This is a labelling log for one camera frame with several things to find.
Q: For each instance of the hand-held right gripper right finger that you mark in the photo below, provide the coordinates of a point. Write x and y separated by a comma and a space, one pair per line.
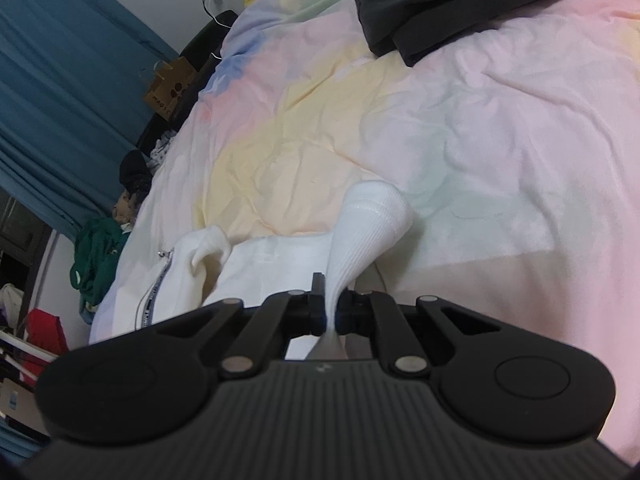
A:
346, 316

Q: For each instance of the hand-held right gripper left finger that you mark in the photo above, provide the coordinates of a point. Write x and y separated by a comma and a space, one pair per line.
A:
317, 312

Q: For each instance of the white zip-up jacket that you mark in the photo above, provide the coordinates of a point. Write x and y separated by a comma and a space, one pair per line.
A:
280, 270

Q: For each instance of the pastel tie-dye bed cover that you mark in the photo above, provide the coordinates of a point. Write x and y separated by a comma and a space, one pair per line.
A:
425, 150

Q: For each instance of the green garment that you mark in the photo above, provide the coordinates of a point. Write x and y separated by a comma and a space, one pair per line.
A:
95, 255

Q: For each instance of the black cap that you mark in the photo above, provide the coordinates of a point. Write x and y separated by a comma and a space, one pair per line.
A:
135, 172

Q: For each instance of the brown cardboard box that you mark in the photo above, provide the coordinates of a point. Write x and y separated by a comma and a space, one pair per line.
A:
169, 91

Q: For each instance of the red cloth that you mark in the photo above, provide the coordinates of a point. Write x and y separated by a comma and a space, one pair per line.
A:
46, 331

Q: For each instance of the black chair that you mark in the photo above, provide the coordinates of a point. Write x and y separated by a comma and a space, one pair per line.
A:
180, 75

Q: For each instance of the dark grey folded garment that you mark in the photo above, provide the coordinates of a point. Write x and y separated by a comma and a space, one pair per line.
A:
450, 0

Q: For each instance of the blue curtain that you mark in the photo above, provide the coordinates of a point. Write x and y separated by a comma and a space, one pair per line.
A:
55, 90

